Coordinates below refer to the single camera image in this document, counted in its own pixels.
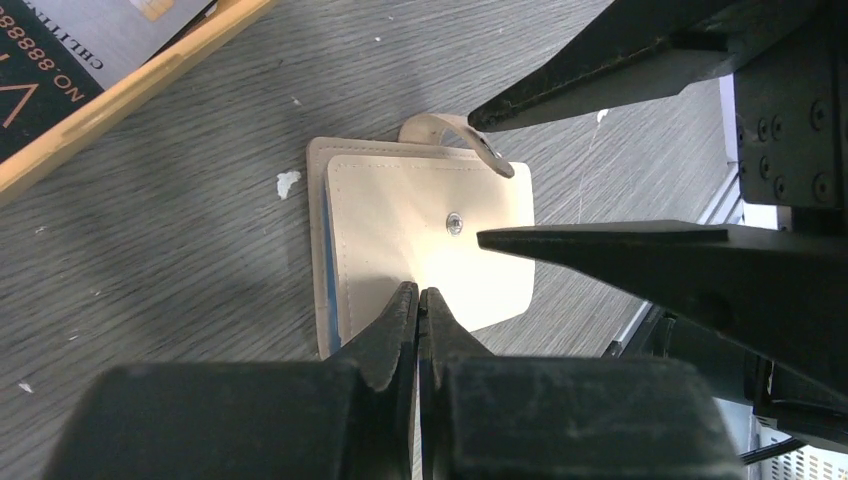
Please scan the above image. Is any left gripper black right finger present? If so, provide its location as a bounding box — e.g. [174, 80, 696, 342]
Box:
[418, 288, 745, 479]

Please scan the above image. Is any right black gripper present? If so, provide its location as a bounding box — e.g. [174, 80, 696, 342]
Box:
[468, 0, 847, 232]

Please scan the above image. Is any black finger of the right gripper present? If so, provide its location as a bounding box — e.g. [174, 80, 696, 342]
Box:
[477, 220, 847, 397]

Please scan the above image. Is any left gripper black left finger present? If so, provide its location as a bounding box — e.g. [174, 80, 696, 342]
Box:
[45, 282, 419, 479]

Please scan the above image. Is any beige leather card holder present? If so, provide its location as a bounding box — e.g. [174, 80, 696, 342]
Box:
[306, 113, 535, 358]

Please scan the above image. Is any yellow oval tray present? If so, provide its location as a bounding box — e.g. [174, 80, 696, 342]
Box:
[1, 1, 274, 204]

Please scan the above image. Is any silver credit card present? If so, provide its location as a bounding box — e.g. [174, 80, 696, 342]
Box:
[26, 0, 217, 89]

